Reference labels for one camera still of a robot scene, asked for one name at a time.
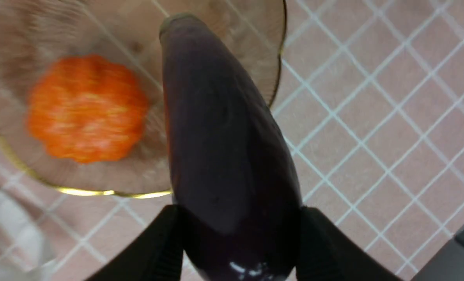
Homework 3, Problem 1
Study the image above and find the dark purple eggplant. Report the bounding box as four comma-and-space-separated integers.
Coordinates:
159, 14, 301, 281

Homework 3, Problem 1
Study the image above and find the clear gold-rimmed glass plate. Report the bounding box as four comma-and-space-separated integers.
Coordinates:
0, 0, 287, 198

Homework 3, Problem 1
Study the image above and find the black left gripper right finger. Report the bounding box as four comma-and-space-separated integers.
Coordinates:
297, 206, 401, 281

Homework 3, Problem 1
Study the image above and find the white cloth tote bag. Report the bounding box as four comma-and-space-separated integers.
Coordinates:
0, 190, 56, 281

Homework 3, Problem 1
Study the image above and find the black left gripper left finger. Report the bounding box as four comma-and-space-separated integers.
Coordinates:
88, 205, 184, 281

